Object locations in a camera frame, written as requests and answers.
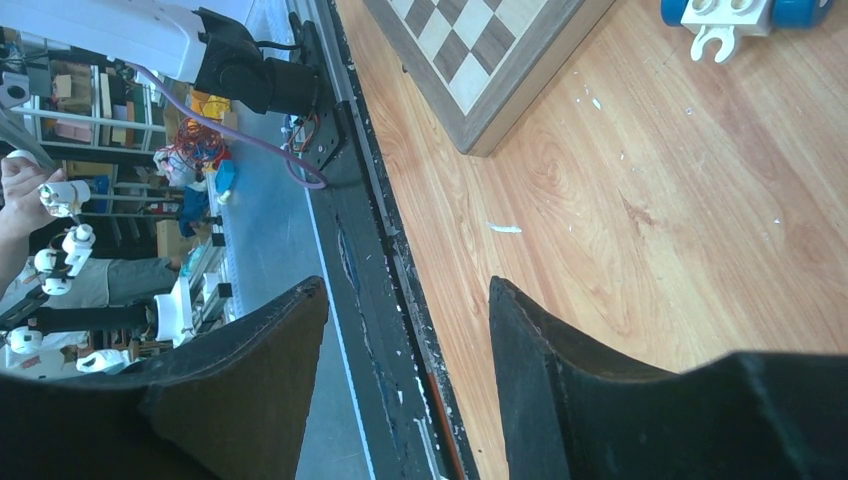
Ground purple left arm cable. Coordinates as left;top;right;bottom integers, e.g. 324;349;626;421
129;62;329;192

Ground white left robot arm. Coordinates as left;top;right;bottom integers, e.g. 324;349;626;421
1;1;321;116

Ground white blue toy car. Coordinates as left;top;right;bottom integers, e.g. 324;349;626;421
660;0;834;64

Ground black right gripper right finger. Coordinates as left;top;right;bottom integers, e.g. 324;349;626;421
489;277;847;479

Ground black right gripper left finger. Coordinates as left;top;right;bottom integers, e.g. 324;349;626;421
1;276;329;479

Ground wooden chessboard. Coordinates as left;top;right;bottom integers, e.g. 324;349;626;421
366;0;613;157

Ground operator hand in background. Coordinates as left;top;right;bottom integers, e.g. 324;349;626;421
1;155;66;243

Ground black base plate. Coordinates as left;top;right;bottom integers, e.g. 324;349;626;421
291;1;479;479

